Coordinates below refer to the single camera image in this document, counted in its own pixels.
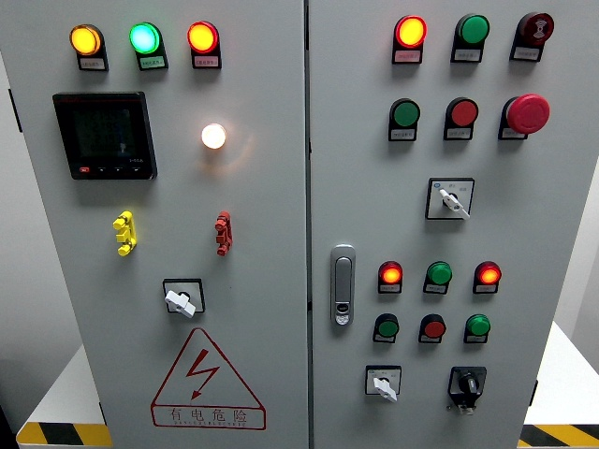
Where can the pale grey cabinet door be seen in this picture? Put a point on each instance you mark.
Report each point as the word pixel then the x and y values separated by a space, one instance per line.
pixel 374 187
pixel 262 210

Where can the silver door lock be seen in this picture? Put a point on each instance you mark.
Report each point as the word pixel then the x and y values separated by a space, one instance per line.
pixel 343 280

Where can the small red lamp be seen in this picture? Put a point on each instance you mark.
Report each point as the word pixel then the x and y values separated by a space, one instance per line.
pixel 488 274
pixel 391 274

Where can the small label plate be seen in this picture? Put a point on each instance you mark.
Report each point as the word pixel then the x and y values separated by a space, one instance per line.
pixel 390 288
pixel 153 62
pixel 458 134
pixel 93 64
pixel 403 134
pixel 430 339
pixel 467 54
pixel 434 289
pixel 384 338
pixel 485 289
pixel 475 339
pixel 527 54
pixel 207 62
pixel 408 56
pixel 512 133

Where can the white lamp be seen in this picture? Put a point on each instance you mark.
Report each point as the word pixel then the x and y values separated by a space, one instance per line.
pixel 214 136

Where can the small green push button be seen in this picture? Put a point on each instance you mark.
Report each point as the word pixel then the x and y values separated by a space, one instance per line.
pixel 388 328

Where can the small green lamp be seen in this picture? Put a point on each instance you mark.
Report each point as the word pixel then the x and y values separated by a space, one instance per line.
pixel 440 273

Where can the large green push button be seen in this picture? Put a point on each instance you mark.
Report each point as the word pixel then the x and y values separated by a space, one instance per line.
pixel 406 113

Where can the small red push button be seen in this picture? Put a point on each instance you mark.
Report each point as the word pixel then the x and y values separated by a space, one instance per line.
pixel 434 329

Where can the red warning triangle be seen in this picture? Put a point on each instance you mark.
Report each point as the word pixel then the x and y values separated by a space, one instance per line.
pixel 202 365

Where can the large red push button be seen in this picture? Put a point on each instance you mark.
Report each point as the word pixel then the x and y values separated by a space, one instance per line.
pixel 464 113

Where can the small raised green button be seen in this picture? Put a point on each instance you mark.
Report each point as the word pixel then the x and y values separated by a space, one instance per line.
pixel 478 325

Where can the black display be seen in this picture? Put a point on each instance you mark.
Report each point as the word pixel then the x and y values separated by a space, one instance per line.
pixel 109 135

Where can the large red lit lamp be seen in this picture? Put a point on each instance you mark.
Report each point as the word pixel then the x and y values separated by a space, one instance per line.
pixel 411 32
pixel 202 37

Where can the large bright green lamp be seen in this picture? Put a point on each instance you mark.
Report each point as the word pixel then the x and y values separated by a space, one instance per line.
pixel 144 38

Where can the large red stop button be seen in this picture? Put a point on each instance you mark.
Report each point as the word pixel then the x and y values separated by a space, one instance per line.
pixel 528 113

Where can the large dark green lamp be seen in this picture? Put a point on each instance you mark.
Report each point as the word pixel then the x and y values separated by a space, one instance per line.
pixel 474 29

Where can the black door hinge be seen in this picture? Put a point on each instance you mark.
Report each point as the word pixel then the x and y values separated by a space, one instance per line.
pixel 15 112
pixel 534 393
pixel 103 414

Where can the large yellow lamp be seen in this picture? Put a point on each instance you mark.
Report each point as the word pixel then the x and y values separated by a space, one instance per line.
pixel 85 40

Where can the dark red buzzer lamp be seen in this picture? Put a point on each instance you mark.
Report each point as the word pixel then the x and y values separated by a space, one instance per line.
pixel 537 28

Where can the black and yellow striped tape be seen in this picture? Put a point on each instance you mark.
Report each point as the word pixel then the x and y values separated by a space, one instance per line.
pixel 561 435
pixel 56 435

